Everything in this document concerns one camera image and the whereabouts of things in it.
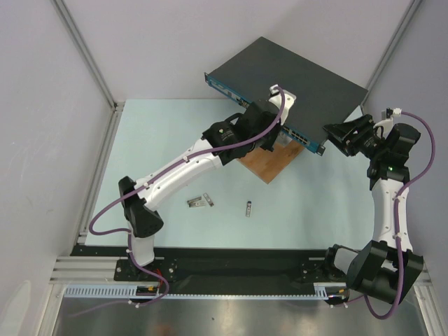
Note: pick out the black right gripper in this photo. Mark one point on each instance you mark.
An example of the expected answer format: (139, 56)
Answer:
(356, 133)

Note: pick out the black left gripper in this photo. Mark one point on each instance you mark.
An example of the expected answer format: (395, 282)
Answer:
(269, 144)

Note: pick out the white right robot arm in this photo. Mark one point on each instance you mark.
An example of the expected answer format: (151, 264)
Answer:
(386, 268)

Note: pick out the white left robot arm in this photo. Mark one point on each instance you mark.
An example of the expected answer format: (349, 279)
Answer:
(221, 143)

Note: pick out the wooden base board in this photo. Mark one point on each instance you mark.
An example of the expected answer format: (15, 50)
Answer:
(267, 165)

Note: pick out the SFP module centre upright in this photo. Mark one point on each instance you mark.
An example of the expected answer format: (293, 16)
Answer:
(248, 208)

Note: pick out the SFP module blue latch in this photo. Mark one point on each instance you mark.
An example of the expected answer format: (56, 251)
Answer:
(200, 203)

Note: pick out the silver SFP module on pair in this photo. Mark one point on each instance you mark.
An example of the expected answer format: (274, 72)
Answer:
(194, 200)

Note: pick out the metal switch stand bracket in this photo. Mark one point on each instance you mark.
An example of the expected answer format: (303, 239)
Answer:
(283, 141)

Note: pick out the black blue network switch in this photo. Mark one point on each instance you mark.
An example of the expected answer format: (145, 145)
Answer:
(321, 96)

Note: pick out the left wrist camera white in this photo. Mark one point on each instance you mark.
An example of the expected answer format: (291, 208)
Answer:
(283, 100)

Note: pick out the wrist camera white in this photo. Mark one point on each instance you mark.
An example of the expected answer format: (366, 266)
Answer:
(387, 118)
(283, 100)

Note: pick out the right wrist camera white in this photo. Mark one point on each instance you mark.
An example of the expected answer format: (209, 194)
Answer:
(387, 118)

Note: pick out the aluminium frame post right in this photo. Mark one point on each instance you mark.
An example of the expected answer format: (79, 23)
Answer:
(397, 36)

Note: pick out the aluminium frame post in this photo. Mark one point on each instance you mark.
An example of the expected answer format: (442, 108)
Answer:
(397, 36)
(76, 36)

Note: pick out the aluminium frame post left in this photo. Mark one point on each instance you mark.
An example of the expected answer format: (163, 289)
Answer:
(76, 36)

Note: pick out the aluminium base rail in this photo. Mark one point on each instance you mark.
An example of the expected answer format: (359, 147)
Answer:
(86, 270)

